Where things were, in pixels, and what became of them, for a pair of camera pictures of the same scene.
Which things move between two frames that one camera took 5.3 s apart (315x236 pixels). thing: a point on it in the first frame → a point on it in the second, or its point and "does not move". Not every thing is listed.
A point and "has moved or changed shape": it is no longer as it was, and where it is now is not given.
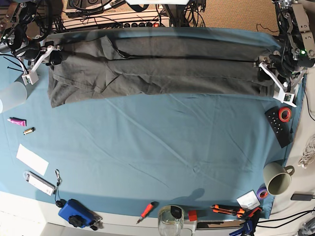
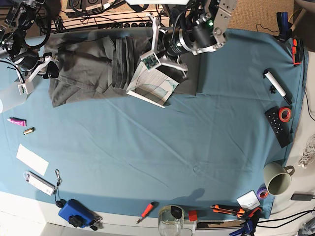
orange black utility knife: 235,210 does not move
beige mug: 277,178 does not move
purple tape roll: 262,192 does not move
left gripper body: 293,57 → 175,44
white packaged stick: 39,183 does not move
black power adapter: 302,197 does not move
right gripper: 31,52 → 27,59
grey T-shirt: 96,65 has moved or changed shape
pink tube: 19,122 does not move
